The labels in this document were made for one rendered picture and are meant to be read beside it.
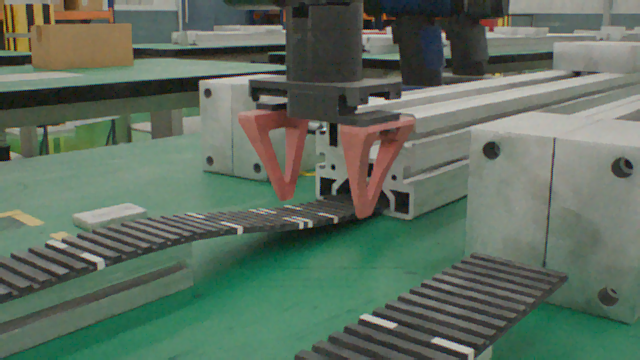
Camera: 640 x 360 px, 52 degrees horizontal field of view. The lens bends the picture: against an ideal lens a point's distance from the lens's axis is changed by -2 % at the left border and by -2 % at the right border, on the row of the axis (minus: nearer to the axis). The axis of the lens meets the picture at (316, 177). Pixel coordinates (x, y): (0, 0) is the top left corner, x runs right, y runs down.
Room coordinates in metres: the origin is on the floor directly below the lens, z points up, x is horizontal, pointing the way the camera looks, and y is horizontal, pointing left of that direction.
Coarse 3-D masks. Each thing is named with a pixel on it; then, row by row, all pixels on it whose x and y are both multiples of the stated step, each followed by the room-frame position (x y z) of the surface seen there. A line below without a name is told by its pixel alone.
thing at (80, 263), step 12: (36, 252) 0.33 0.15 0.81; (48, 252) 0.33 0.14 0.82; (60, 252) 0.34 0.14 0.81; (72, 252) 0.33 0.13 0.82; (84, 252) 0.33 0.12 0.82; (60, 264) 0.32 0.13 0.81; (72, 264) 0.31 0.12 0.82; (84, 264) 0.32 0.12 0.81; (96, 264) 0.32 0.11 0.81; (108, 264) 0.32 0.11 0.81
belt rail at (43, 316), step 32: (160, 256) 0.36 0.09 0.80; (64, 288) 0.31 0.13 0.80; (96, 288) 0.32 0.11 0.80; (128, 288) 0.34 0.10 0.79; (160, 288) 0.35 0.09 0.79; (0, 320) 0.28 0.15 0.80; (32, 320) 0.30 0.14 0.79; (64, 320) 0.31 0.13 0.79; (96, 320) 0.32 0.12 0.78; (0, 352) 0.28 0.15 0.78
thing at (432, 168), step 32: (416, 96) 0.65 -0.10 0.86; (448, 96) 0.70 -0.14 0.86; (480, 96) 0.63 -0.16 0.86; (512, 96) 0.65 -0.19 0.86; (544, 96) 0.71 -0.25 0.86; (576, 96) 0.83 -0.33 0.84; (608, 96) 0.90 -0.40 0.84; (416, 128) 0.51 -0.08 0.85; (448, 128) 0.57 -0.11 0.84; (416, 160) 0.51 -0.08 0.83; (448, 160) 0.55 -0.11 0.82; (320, 192) 0.57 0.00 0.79; (416, 192) 0.51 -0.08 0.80; (448, 192) 0.55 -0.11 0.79
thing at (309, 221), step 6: (258, 210) 0.48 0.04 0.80; (264, 210) 0.48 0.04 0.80; (270, 210) 0.48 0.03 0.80; (276, 210) 0.48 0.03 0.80; (282, 216) 0.46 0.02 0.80; (288, 216) 0.46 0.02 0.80; (294, 216) 0.46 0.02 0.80; (300, 216) 0.47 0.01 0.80; (306, 216) 0.47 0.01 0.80; (306, 222) 0.45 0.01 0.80; (312, 222) 0.45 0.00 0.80; (318, 222) 0.46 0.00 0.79
